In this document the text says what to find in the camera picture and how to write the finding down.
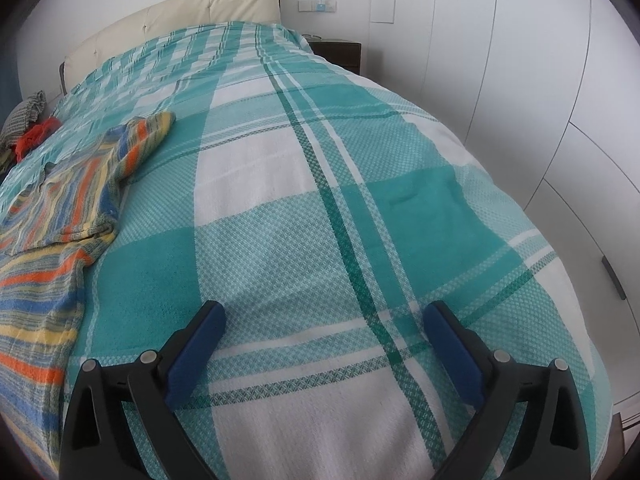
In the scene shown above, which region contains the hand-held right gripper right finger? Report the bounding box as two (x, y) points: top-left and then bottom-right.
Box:
(422, 300), (593, 480)

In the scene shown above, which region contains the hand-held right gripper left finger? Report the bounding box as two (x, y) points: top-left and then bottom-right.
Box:
(59, 300), (227, 480)

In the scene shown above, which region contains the striped knit sweater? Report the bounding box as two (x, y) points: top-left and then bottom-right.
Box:
(0, 111), (177, 441)

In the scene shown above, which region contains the teal plaid blanket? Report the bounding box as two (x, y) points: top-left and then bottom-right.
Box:
(0, 21), (613, 480)

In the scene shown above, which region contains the red cloth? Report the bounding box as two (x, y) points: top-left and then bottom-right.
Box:
(14, 119), (62, 161)

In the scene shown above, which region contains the white wardrobe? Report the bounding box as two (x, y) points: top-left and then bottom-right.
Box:
(395, 0), (640, 411)

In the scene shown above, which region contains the grey checked folded cloth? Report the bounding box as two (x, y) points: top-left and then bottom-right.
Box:
(0, 91), (47, 148)

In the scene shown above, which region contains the dark wooden nightstand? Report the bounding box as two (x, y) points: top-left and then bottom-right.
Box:
(311, 40), (362, 77)

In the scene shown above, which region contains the cream padded headboard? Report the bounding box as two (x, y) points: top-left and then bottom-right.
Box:
(59, 0), (281, 96)

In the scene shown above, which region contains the dark wardrobe handle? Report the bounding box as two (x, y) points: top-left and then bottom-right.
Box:
(601, 256), (627, 302)

